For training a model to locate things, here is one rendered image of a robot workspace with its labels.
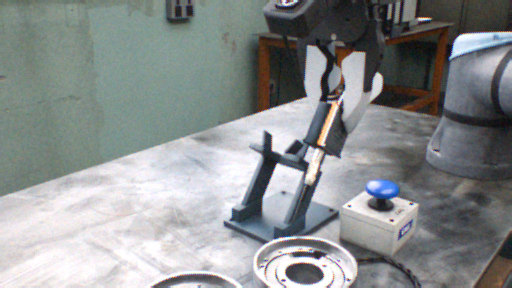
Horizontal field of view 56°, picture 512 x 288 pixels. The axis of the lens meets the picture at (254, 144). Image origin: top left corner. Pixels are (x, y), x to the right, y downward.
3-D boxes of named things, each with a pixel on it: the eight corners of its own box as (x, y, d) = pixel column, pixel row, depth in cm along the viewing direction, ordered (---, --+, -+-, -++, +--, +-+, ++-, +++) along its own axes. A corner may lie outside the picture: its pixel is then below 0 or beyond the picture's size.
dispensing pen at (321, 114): (271, 215, 50) (329, 70, 52) (290, 223, 53) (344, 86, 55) (288, 222, 49) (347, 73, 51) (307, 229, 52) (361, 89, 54)
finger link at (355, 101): (392, 126, 54) (392, 42, 51) (366, 139, 49) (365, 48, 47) (367, 123, 56) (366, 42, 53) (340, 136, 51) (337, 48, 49)
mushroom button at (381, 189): (386, 231, 58) (391, 193, 56) (356, 220, 60) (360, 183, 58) (400, 218, 61) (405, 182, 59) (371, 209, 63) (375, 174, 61)
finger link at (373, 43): (385, 91, 48) (385, 0, 46) (378, 93, 47) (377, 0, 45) (345, 88, 51) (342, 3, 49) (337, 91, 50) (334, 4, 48)
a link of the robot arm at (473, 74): (477, 98, 89) (490, 23, 85) (543, 117, 78) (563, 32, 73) (427, 104, 85) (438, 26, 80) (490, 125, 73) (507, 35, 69)
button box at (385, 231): (391, 259, 56) (395, 222, 55) (338, 238, 61) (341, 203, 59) (418, 232, 62) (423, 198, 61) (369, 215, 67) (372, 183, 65)
